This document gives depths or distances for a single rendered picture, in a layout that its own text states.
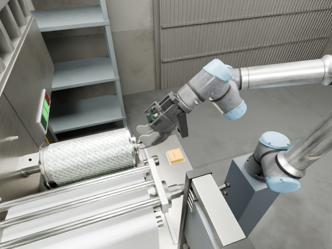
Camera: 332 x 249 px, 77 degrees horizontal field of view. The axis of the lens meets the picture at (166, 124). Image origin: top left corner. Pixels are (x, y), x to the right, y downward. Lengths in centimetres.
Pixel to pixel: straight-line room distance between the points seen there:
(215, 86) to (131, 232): 42
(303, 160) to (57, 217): 76
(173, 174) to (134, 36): 207
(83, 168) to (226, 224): 45
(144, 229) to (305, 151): 63
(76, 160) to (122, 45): 227
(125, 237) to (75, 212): 10
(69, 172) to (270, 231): 172
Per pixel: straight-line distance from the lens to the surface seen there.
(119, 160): 68
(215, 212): 39
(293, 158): 88
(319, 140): 83
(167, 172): 107
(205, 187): 41
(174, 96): 60
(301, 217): 226
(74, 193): 44
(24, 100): 92
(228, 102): 64
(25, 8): 141
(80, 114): 267
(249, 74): 76
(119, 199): 41
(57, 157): 69
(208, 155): 233
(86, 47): 280
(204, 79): 60
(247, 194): 118
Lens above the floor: 179
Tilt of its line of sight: 43 degrees down
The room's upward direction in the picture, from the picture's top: straight up
